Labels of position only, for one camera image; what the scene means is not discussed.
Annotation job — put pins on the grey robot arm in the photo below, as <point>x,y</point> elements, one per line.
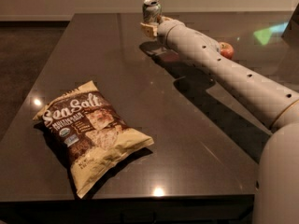
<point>275,106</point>

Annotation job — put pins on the red apple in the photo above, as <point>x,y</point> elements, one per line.
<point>227,50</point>

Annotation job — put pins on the sea salt chip bag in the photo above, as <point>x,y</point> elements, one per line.
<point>95,137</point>

